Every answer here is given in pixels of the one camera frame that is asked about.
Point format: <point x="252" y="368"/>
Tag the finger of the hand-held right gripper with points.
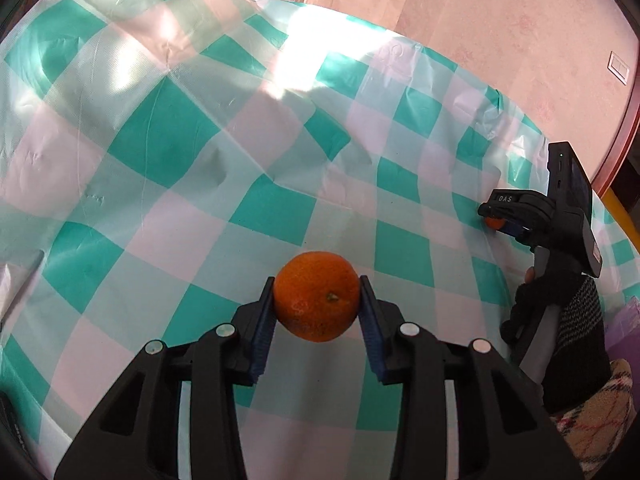
<point x="520" y="228"/>
<point x="520" y="206"/>

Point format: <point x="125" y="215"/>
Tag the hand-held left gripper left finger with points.
<point x="262" y="335"/>

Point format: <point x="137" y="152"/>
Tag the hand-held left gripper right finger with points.
<point x="372" y="335"/>

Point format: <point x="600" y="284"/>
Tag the small orange fruit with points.
<point x="494" y="223"/>

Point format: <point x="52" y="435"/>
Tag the orange mandarin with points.
<point x="315" y="295"/>

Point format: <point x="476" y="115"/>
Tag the person's right forearm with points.
<point x="580" y="345"/>

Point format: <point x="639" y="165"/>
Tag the person's right hand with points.
<point x="530" y="305"/>

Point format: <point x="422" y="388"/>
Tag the green white checkered tablecloth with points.
<point x="150" y="210"/>

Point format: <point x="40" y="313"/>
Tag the plaid fleece cloth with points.
<point x="600" y="425"/>

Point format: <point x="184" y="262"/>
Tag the dark object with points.
<point x="10" y="425"/>

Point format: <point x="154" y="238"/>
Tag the red-brown door frame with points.
<point x="620" y="160"/>

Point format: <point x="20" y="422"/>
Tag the white wall switch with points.
<point x="619" y="66"/>

